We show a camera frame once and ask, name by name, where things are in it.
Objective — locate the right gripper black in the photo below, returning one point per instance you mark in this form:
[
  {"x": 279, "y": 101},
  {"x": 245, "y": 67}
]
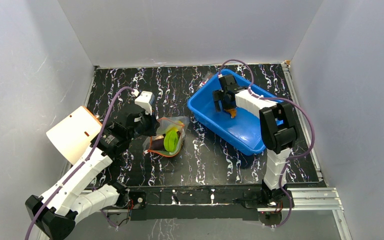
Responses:
[{"x": 227, "y": 94}]

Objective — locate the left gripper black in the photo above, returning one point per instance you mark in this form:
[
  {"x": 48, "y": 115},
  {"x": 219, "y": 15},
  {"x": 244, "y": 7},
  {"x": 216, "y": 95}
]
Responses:
[{"x": 154, "y": 124}]

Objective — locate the orange toy food piece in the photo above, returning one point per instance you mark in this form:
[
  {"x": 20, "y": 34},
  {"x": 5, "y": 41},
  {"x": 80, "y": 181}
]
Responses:
[{"x": 232, "y": 112}]

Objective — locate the purple toy eggplant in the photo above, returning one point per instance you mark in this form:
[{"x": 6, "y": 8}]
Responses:
[{"x": 157, "y": 145}]

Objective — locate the blue plastic bin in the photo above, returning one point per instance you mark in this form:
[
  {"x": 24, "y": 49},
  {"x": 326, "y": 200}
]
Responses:
[{"x": 243, "y": 131}]

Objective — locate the clear zip bag orange zipper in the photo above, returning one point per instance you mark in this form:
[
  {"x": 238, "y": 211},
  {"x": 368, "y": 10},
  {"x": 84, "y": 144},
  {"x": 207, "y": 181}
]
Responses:
[{"x": 167, "y": 123}]

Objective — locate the green toy leaf vegetable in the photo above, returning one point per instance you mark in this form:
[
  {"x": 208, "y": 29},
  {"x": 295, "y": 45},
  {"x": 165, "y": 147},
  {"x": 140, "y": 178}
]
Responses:
[{"x": 171, "y": 140}]

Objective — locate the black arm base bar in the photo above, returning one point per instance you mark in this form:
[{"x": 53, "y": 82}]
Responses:
[{"x": 204, "y": 202}]

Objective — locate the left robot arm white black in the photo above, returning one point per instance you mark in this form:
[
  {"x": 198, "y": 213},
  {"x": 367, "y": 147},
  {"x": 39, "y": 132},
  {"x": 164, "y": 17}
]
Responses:
[{"x": 90, "y": 146}]

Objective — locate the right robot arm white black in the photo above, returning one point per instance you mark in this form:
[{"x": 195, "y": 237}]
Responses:
[{"x": 278, "y": 129}]

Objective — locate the small clear marker box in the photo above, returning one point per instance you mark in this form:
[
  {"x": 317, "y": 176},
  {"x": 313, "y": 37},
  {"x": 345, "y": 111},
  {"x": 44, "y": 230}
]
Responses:
[{"x": 205, "y": 79}]

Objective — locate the black marbled table mat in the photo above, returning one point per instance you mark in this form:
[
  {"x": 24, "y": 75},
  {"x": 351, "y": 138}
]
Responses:
[{"x": 204, "y": 159}]

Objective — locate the white paper towel roll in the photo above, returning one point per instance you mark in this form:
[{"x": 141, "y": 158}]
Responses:
[{"x": 72, "y": 135}]

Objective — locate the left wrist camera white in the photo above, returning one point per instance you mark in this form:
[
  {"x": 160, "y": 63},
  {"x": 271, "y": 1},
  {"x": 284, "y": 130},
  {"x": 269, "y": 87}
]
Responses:
[{"x": 145, "y": 100}]

